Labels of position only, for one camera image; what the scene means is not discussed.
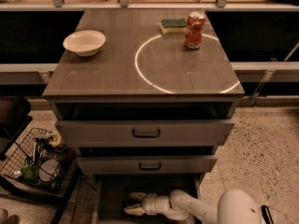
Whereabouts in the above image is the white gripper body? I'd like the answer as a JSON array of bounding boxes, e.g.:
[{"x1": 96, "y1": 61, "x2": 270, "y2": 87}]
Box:
[{"x1": 142, "y1": 193, "x2": 157, "y2": 216}]

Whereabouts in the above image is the green yellow sponge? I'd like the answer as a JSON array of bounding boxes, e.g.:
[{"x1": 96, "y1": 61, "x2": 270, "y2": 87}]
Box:
[{"x1": 160, "y1": 19, "x2": 187, "y2": 34}]

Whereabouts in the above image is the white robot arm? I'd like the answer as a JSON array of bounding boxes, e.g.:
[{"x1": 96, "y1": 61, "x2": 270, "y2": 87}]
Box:
[{"x1": 123, "y1": 189, "x2": 274, "y2": 224}]

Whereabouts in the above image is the black wire basket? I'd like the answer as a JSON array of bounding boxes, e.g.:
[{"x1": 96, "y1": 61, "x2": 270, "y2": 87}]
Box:
[{"x1": 0, "y1": 128, "x2": 75, "y2": 190}]

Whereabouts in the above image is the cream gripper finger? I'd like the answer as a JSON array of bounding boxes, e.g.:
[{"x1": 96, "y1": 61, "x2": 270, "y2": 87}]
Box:
[
  {"x1": 129, "y1": 192, "x2": 147, "y2": 202},
  {"x1": 123, "y1": 203, "x2": 145, "y2": 216}
]

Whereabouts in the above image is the black object on floor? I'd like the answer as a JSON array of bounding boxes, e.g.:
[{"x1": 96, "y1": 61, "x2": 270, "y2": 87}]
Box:
[{"x1": 261, "y1": 205, "x2": 274, "y2": 224}]

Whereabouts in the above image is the white ceramic bowl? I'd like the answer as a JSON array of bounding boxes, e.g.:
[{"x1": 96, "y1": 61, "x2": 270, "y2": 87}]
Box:
[{"x1": 63, "y1": 30, "x2": 106, "y2": 57}]

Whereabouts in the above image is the top grey drawer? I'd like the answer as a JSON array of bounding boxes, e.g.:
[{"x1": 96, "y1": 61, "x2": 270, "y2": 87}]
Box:
[{"x1": 56, "y1": 119, "x2": 234, "y2": 147}]

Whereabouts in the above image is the grey drawer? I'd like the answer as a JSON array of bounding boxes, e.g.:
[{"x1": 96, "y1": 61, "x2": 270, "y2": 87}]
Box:
[
  {"x1": 56, "y1": 119, "x2": 234, "y2": 147},
  {"x1": 92, "y1": 174, "x2": 201, "y2": 224},
  {"x1": 77, "y1": 155, "x2": 217, "y2": 175}
]

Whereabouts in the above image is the bottom grey drawer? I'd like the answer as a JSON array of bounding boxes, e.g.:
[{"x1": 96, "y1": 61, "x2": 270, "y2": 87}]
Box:
[{"x1": 92, "y1": 174, "x2": 201, "y2": 224}]

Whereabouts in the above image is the white cup in basket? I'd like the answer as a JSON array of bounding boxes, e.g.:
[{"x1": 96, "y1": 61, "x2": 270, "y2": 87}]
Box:
[{"x1": 38, "y1": 159, "x2": 60, "y2": 182}]

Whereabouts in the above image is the green item in basket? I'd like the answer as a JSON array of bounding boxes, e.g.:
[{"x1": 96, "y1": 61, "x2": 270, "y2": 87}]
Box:
[{"x1": 21, "y1": 157, "x2": 38, "y2": 182}]

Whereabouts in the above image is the crushed red soda can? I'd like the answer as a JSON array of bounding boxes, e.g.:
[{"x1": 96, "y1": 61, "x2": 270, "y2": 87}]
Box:
[{"x1": 184, "y1": 11, "x2": 206, "y2": 49}]

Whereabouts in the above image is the grey drawer cabinet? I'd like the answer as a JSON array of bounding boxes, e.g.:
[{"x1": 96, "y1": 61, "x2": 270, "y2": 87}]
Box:
[{"x1": 42, "y1": 8, "x2": 246, "y2": 224}]

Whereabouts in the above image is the middle grey drawer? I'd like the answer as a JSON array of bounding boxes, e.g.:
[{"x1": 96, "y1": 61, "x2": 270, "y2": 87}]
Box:
[{"x1": 77, "y1": 155, "x2": 217, "y2": 175}]

